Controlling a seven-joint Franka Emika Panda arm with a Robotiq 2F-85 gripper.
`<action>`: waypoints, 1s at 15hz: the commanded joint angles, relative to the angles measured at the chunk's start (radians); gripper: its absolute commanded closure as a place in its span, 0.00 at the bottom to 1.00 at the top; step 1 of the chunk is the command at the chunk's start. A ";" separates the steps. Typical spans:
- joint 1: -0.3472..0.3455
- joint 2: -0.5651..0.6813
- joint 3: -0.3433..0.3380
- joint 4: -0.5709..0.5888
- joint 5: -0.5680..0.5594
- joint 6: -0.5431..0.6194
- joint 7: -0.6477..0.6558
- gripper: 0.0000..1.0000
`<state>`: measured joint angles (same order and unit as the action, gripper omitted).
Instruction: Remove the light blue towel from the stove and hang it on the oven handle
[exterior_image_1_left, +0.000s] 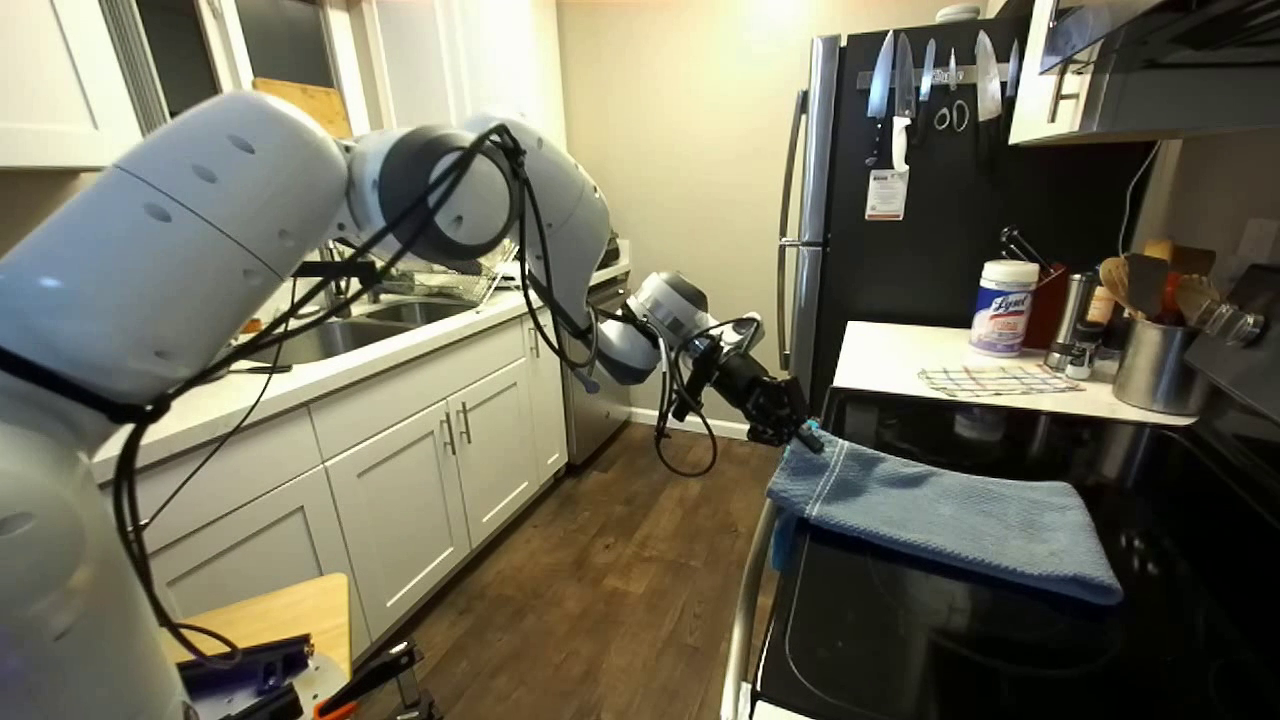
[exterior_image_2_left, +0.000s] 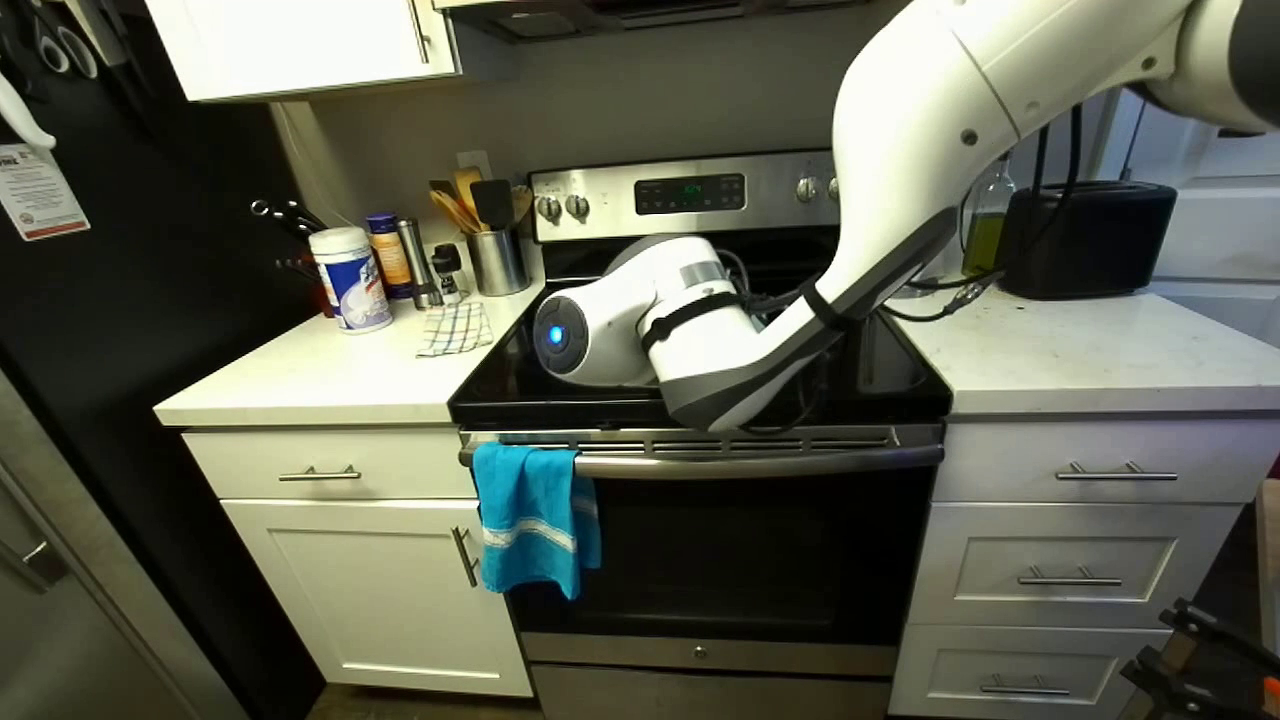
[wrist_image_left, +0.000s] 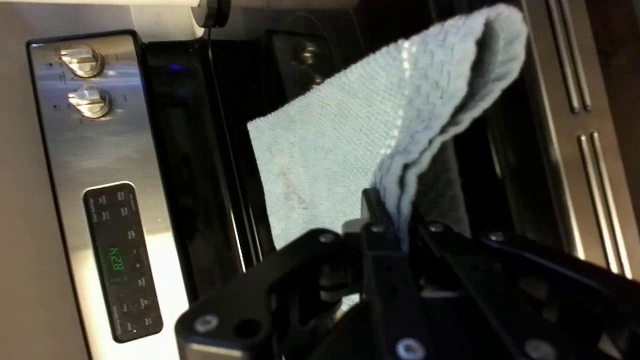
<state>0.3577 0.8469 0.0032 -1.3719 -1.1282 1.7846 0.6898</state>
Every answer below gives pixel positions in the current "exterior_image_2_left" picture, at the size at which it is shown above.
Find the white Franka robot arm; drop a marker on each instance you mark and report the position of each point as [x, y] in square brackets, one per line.
[960, 104]

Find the bright blue white-striped towel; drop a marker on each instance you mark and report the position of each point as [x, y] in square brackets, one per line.
[526, 521]

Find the black glass-top stove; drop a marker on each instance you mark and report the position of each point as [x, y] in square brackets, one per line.
[723, 562]

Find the metal utensil holder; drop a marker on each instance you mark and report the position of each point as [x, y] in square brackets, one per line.
[498, 264]

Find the black spatula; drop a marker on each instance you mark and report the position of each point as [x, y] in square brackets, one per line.
[494, 201]

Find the wooden spoon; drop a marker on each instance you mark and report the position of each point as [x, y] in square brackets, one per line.
[455, 204]

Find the brown spice bottle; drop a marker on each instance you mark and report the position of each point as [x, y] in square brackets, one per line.
[388, 262]

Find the disinfecting wipes canister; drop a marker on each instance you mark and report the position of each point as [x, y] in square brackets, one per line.
[350, 283]

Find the stainless range hood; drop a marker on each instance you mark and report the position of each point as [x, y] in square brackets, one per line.
[666, 10]

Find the white base cabinet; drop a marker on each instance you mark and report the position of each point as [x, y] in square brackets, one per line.
[374, 600]

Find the olive oil bottle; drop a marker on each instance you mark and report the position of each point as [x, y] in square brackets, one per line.
[984, 235]

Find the black countertop appliance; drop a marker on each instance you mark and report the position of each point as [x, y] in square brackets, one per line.
[1084, 242]

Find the white three-drawer cabinet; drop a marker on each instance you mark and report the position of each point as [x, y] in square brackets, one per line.
[1083, 572]

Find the black refrigerator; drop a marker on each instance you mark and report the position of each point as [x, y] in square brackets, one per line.
[123, 304]

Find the white paper tag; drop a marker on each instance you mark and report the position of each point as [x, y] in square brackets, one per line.
[40, 193]

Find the black red tool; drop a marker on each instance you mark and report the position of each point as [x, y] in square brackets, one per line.
[1202, 640]

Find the white wall cabinet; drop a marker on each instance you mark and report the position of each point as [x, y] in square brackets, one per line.
[293, 44]

